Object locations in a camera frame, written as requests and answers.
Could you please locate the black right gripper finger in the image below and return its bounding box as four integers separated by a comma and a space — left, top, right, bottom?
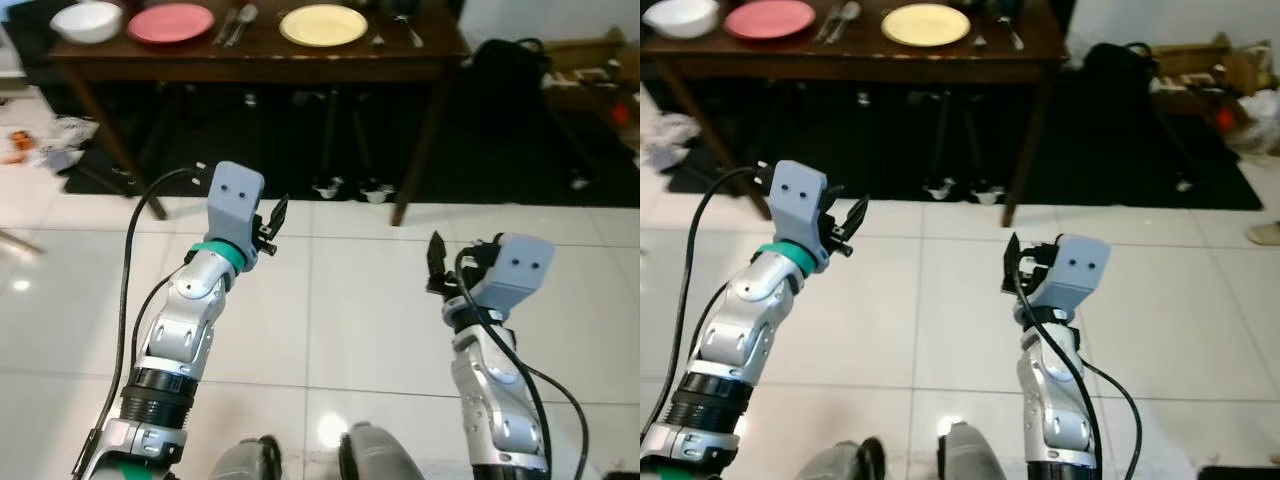
1002, 231, 1027, 297
426, 231, 451, 297

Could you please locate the black stand with casters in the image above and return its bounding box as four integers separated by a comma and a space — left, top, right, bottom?
922, 88, 1008, 207
308, 88, 398, 206

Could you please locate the black rug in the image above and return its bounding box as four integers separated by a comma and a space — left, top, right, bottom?
663, 78, 1264, 212

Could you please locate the dark wooden table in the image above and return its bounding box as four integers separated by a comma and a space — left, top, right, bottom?
655, 0, 1071, 228
45, 0, 471, 227

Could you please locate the crumpled white paper litter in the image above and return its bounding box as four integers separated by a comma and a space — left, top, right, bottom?
640, 108, 703, 169
0, 113, 99, 173

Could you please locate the yellow plate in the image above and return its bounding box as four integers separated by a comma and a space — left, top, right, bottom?
279, 5, 370, 49
881, 3, 973, 48

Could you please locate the grey right robot leg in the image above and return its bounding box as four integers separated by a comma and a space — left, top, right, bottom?
934, 421, 1012, 480
338, 421, 422, 480

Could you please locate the grey robot leg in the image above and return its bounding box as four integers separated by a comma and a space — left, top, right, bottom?
934, 421, 1012, 480
338, 421, 422, 480
207, 434, 287, 480
795, 436, 887, 480

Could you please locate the black bag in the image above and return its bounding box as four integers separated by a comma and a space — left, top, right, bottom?
469, 38, 552, 106
1083, 42, 1158, 106

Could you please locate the pink plate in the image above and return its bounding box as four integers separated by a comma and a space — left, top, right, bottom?
723, 0, 818, 42
126, 3, 217, 47

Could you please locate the grey left robot leg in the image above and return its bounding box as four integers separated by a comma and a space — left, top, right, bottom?
207, 434, 287, 480
795, 436, 887, 480

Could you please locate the wooden crate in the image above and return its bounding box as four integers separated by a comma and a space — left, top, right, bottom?
1150, 33, 1238, 113
543, 28, 641, 113

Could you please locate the white bowl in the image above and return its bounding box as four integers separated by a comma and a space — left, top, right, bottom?
50, 2, 124, 46
643, 0, 720, 40

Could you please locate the white plastic bag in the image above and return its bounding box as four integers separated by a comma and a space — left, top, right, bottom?
1232, 45, 1280, 156

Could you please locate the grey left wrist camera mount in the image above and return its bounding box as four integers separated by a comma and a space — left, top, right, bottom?
769, 159, 833, 259
204, 161, 267, 253

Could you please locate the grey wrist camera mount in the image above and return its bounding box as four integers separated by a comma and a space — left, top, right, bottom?
204, 161, 267, 253
1030, 234, 1112, 313
769, 159, 833, 259
468, 234, 555, 313

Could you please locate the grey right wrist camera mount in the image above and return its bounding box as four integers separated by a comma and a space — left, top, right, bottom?
468, 234, 555, 313
1030, 234, 1112, 313

